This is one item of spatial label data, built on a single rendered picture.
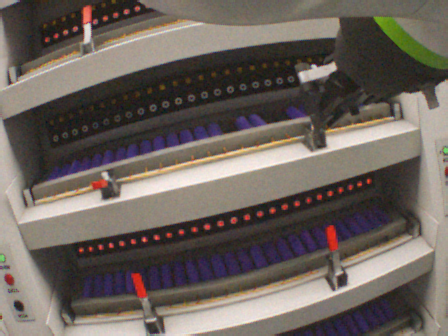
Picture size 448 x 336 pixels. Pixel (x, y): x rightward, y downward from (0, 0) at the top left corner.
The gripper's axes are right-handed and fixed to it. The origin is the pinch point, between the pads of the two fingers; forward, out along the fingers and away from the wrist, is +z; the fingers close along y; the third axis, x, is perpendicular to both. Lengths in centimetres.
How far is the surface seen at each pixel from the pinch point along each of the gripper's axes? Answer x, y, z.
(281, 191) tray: -6.9, -6.1, 8.2
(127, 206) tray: -4.6, -24.5, 6.9
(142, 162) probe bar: 0.8, -21.7, 10.5
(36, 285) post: -13.0, -42.5, 8.1
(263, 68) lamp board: 13.0, -1.3, 19.1
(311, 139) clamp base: -1.8, -1.0, 6.7
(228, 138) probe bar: 1.2, -10.5, 10.4
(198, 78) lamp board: 13.3, -11.7, 19.0
